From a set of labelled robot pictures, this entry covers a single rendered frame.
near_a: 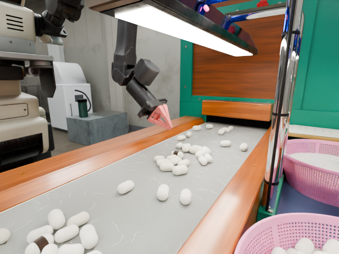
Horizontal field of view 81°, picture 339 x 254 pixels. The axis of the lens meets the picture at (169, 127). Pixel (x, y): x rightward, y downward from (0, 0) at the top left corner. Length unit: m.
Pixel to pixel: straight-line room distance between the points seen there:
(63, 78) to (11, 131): 3.10
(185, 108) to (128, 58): 0.50
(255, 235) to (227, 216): 0.04
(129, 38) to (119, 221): 0.54
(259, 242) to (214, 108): 0.71
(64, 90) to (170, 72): 1.84
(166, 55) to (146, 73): 2.65
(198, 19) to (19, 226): 0.42
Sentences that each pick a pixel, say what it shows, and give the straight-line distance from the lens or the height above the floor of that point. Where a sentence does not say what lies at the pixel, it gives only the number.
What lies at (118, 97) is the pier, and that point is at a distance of 3.73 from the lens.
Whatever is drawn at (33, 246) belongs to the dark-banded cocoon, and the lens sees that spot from 0.33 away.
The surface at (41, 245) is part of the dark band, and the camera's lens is 0.33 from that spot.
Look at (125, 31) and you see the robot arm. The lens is 0.70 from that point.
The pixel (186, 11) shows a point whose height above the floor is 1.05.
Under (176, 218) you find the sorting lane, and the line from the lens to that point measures 0.36.
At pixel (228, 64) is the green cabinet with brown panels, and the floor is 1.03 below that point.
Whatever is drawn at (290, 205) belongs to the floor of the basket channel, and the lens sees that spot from 0.57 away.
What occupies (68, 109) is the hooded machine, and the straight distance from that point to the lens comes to 3.93.
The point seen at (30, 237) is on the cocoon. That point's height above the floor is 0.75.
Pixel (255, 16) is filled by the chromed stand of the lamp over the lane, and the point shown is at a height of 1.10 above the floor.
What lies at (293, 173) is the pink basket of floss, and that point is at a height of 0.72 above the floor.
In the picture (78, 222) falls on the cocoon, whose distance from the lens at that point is 0.36.
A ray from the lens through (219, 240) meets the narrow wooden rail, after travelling 0.29.
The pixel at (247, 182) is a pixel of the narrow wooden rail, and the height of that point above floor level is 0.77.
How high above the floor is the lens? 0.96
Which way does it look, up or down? 14 degrees down
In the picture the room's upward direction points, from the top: straight up
